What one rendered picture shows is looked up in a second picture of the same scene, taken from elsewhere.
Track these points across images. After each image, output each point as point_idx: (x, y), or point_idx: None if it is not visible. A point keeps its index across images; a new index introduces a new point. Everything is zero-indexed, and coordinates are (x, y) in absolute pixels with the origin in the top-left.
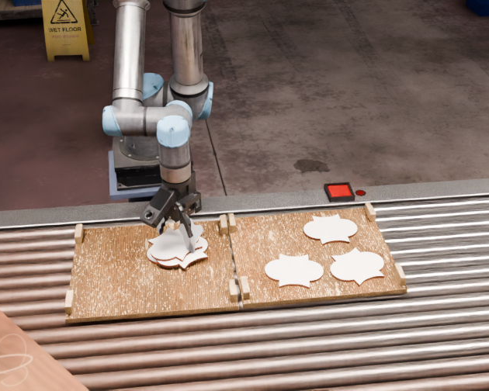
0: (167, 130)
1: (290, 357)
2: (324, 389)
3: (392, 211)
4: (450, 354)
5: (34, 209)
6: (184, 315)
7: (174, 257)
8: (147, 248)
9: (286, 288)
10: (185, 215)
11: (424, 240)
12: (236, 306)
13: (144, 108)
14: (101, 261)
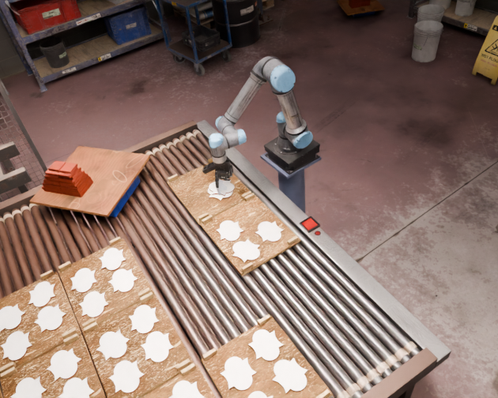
0: (209, 138)
1: (179, 251)
2: (167, 268)
3: (311, 251)
4: (210, 305)
5: None
6: None
7: (212, 190)
8: None
9: (217, 233)
10: (216, 178)
11: (292, 272)
12: (198, 222)
13: (228, 125)
14: (202, 174)
